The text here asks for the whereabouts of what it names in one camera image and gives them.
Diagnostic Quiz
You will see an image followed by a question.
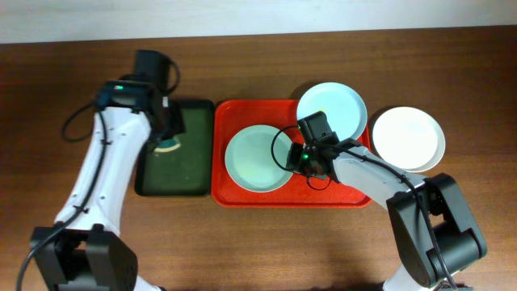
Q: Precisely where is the green yellow sponge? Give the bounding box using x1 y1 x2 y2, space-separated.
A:
153 137 181 153

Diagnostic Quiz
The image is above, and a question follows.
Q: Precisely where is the light blue plate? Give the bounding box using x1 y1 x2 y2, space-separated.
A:
296 82 368 141

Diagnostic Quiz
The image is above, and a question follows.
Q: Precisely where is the mint green plate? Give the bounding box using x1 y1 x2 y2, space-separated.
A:
225 124 293 192

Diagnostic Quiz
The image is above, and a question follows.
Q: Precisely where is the white plate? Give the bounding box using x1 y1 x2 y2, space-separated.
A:
372 107 446 173

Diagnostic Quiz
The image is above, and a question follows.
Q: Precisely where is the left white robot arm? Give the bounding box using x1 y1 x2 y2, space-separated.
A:
16 50 185 290

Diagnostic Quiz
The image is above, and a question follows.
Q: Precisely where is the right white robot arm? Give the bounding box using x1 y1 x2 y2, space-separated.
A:
286 112 487 291

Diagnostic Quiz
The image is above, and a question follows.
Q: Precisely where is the red tray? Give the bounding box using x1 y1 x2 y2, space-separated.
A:
211 99 371 209

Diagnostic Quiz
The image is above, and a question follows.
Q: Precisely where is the dark green tray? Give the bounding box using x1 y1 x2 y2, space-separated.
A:
134 99 215 196

